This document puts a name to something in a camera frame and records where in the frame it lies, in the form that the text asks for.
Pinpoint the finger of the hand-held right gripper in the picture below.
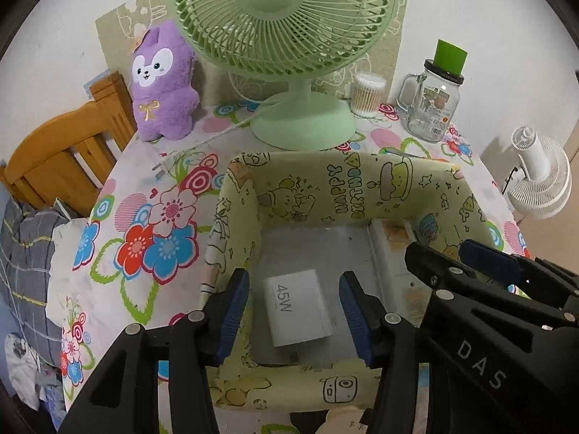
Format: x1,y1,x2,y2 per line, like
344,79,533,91
404,241,579,332
458,239,579,300

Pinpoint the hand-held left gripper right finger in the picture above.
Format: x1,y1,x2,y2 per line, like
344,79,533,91
338,271,419,434

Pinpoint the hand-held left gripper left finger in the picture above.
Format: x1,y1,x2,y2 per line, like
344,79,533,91
68,269,250,434

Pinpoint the white charger block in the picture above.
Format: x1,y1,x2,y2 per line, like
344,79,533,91
261,269,334,349

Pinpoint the yellow-green printed storage box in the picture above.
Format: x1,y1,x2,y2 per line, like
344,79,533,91
199,149,514,417

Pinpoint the white carton brown picture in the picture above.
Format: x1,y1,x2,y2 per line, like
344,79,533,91
368,218,430,326

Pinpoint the white standing fan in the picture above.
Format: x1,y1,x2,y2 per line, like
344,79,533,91
506,125,573,220

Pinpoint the round wooden coaster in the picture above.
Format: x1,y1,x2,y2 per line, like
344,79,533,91
317,409,376,434

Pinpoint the floral tablecloth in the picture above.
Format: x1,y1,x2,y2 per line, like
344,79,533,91
45,97,530,434

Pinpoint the glass jar mug green lid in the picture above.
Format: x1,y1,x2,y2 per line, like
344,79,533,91
397,40,466,144

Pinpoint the cotton swab container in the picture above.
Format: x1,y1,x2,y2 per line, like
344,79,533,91
350,72,387,117

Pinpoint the green desk fan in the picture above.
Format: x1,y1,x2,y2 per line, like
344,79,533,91
169,0,399,151

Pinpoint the plaid grey blanket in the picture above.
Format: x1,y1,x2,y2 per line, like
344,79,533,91
0,181,73,371

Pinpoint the white patterned cloth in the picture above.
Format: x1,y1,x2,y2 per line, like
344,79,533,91
4,332,68,430

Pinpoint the purple plush toy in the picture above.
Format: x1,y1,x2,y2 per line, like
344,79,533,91
130,20,201,142

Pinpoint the wooden chair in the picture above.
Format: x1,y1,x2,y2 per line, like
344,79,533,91
0,71,139,218

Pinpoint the beige printed board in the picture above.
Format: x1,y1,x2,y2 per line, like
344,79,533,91
95,0,410,105

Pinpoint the white fan cable with plug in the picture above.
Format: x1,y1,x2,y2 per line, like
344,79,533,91
151,72,290,180

